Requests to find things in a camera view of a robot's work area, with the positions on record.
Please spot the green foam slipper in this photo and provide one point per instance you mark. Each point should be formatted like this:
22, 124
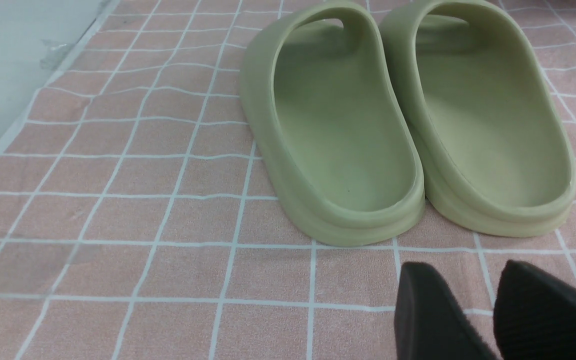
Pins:
495, 154
316, 92

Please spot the left green foam slipper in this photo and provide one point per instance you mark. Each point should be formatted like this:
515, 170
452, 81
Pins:
316, 92

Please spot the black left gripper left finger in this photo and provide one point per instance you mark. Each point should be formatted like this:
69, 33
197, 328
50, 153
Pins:
429, 324

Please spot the right green foam slipper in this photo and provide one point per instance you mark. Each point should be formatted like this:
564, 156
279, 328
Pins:
495, 154

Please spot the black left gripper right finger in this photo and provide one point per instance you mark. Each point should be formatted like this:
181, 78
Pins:
534, 315

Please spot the pink grid cloth mat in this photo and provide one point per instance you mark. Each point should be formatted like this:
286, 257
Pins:
137, 221

